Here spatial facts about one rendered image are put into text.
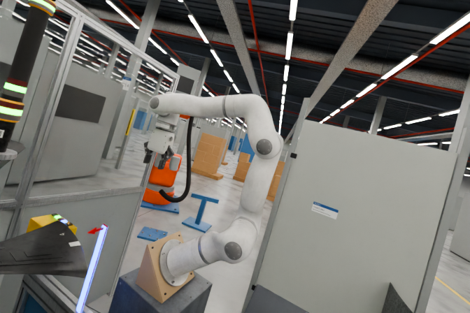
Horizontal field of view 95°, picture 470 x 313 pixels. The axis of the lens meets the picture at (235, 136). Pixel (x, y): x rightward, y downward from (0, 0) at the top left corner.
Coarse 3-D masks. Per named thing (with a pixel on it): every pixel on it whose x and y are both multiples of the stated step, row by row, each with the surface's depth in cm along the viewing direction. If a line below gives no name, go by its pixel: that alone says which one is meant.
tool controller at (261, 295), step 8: (256, 288) 60; (264, 288) 60; (256, 296) 57; (264, 296) 57; (272, 296) 58; (248, 304) 55; (256, 304) 55; (264, 304) 55; (272, 304) 56; (280, 304) 56; (288, 304) 57; (248, 312) 53; (256, 312) 53; (264, 312) 53; (272, 312) 54; (280, 312) 54; (288, 312) 54; (296, 312) 55; (304, 312) 55
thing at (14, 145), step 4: (12, 140) 61; (8, 144) 60; (12, 144) 61; (16, 144) 61; (20, 144) 62; (8, 148) 59; (12, 148) 60; (16, 148) 61; (20, 148) 61; (24, 148) 62; (4, 160) 57; (8, 160) 58; (0, 164) 56; (4, 164) 57; (0, 168) 56
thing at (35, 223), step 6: (42, 216) 93; (48, 216) 95; (60, 216) 97; (30, 222) 89; (36, 222) 88; (42, 222) 89; (48, 222) 90; (66, 222) 94; (30, 228) 89; (36, 228) 87; (72, 228) 91
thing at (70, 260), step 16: (48, 224) 70; (64, 224) 73; (16, 240) 60; (32, 240) 62; (48, 240) 64; (64, 240) 68; (0, 256) 53; (16, 256) 55; (32, 256) 57; (48, 256) 60; (64, 256) 63; (80, 256) 66; (0, 272) 49; (16, 272) 51; (32, 272) 54; (48, 272) 56; (64, 272) 59; (80, 272) 63
